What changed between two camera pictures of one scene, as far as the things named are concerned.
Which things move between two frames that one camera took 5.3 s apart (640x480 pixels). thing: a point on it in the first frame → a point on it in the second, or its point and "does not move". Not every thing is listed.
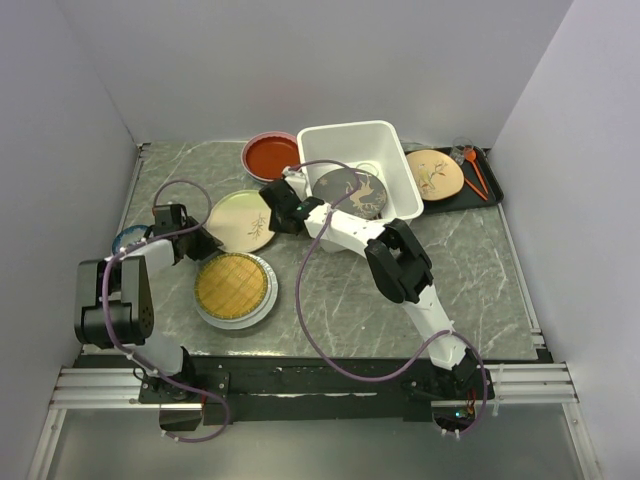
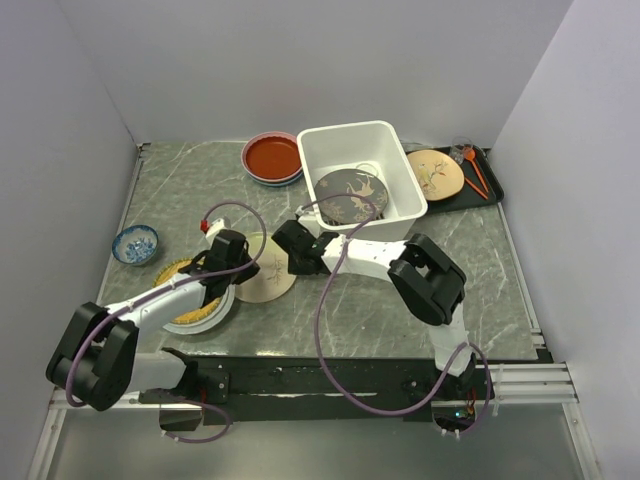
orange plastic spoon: [471, 155] does not move
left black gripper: [208, 245] → [246, 256]
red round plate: [264, 155] does not move
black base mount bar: [273, 390] does not move
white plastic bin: [372, 146] does not move
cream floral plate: [240, 219] → [273, 281]
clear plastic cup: [460, 146] does not move
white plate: [256, 317] → [208, 323]
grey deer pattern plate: [369, 200] does not move
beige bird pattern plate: [437, 175] does not move
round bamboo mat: [230, 285] → [171, 272]
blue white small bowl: [128, 236] does not move
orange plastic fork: [476, 189] does not move
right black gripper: [274, 225] → [295, 268]
